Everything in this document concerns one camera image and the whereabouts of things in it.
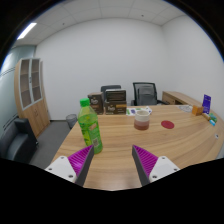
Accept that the white and brown cup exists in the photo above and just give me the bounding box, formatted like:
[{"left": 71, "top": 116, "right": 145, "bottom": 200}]
[{"left": 133, "top": 109, "right": 151, "bottom": 131}]

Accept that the clear sheet with round print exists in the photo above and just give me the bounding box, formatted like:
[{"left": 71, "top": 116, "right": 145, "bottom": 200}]
[{"left": 178, "top": 104, "right": 194, "bottom": 113}]

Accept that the wooden side desk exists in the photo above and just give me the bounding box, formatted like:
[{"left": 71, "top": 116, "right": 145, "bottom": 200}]
[{"left": 161, "top": 91, "right": 203, "bottom": 107}]

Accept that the small orange box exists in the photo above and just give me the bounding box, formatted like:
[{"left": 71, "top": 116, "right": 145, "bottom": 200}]
[{"left": 191, "top": 104, "right": 204, "bottom": 117}]

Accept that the long ceiling light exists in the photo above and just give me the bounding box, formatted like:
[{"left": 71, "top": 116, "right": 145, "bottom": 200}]
[{"left": 16, "top": 22, "right": 38, "bottom": 41}]

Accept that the purple standing card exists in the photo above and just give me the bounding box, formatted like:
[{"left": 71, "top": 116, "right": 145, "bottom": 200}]
[{"left": 201, "top": 94, "right": 212, "bottom": 115}]

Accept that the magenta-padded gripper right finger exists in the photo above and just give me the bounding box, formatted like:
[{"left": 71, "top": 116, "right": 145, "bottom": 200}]
[{"left": 131, "top": 144, "right": 181, "bottom": 187}]

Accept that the flat round red coaster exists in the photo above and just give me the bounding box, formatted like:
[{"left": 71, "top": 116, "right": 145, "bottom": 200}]
[{"left": 160, "top": 120, "right": 175, "bottom": 130}]

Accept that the grey waste bin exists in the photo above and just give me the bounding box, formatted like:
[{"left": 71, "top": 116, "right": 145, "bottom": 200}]
[{"left": 65, "top": 113, "right": 79, "bottom": 130}]

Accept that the wooden shelf cabinet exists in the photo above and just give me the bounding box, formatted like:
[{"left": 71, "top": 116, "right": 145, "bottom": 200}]
[{"left": 13, "top": 57, "right": 51, "bottom": 138}]

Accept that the green drink bottle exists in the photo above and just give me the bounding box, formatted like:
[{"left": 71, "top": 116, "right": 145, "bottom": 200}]
[{"left": 77, "top": 97, "right": 104, "bottom": 155}]

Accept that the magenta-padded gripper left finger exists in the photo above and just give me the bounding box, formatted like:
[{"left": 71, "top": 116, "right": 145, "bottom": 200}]
[{"left": 44, "top": 144, "right": 96, "bottom": 188}]

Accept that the dark armchair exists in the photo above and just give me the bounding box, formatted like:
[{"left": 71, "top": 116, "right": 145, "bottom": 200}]
[{"left": 0, "top": 117, "right": 39, "bottom": 164}]

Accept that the tall brown cardboard box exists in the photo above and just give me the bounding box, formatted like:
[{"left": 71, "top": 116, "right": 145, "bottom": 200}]
[{"left": 87, "top": 91, "right": 105, "bottom": 116}]

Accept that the black mesh office chair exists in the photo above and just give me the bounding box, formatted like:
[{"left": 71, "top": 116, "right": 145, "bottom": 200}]
[{"left": 130, "top": 81, "right": 168, "bottom": 107}]

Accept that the dark fabric office chair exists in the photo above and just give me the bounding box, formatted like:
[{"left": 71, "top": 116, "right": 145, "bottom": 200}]
[{"left": 100, "top": 84, "right": 122, "bottom": 101}]

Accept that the printed paper sheet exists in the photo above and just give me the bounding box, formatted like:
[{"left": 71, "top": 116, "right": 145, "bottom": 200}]
[{"left": 125, "top": 105, "right": 153, "bottom": 117}]

